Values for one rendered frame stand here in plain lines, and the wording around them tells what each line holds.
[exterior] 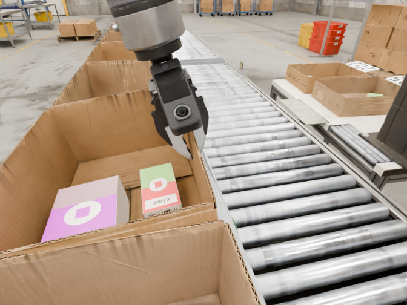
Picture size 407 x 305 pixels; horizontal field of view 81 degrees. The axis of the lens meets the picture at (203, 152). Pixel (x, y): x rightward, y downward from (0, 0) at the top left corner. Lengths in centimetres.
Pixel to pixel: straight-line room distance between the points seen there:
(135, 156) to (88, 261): 39
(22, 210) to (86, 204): 9
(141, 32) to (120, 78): 66
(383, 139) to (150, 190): 95
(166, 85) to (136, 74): 64
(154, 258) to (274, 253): 38
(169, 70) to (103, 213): 25
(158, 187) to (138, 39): 27
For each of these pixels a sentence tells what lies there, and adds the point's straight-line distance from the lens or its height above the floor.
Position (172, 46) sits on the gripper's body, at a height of 120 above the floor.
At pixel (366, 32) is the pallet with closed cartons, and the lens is 557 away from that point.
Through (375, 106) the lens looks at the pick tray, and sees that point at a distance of 143.
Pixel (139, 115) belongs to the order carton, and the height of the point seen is 101.
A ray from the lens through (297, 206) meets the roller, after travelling 76.
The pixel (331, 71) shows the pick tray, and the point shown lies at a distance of 196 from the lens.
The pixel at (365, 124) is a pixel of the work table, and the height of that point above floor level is 75.
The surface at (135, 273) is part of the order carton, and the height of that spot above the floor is 98.
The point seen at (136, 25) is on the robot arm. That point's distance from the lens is 35.
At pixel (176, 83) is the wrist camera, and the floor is 116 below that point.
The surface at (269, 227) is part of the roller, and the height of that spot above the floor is 75.
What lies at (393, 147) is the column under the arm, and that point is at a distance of 116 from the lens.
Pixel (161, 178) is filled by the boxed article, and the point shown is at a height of 94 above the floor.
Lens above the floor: 127
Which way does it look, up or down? 34 degrees down
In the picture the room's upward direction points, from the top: straight up
